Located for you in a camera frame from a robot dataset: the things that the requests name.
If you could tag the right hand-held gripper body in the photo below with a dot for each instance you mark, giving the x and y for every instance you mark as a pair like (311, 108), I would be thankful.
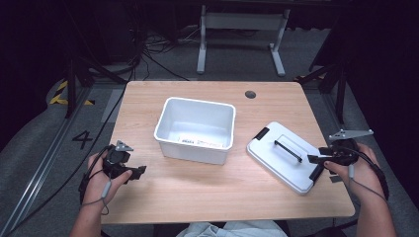
(346, 153)

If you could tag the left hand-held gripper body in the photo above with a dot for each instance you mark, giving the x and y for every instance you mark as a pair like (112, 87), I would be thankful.
(115, 161)

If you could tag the white plastic storage bin lid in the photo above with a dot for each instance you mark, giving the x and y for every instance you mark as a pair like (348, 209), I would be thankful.
(278, 161)

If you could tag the person's right hand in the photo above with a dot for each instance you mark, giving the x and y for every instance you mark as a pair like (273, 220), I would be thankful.
(364, 174)

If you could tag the person's left hand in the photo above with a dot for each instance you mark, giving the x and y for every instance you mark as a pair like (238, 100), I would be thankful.
(97, 184)

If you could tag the grey tape patch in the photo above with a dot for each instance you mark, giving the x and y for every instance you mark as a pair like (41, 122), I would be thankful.
(336, 179)

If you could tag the black metal stand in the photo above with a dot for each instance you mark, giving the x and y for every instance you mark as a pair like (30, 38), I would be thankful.
(341, 89)

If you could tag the white paper label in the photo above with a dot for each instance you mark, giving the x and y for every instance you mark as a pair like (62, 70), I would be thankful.
(201, 141)

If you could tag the white plastic storage bin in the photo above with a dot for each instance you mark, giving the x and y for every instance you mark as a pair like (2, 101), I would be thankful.
(197, 120)

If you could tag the yellow black floor tape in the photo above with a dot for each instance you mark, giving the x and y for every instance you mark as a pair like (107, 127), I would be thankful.
(56, 98)

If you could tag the black tripod stand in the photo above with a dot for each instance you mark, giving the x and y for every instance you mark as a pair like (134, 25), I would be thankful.
(70, 85)

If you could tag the person's light grey clothing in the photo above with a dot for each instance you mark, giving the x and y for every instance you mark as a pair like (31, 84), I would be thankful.
(230, 229)

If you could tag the metal floor rail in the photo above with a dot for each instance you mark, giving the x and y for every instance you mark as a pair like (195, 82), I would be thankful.
(39, 164)

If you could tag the grey metal table frame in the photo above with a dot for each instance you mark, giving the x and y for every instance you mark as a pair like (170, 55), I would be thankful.
(242, 21)

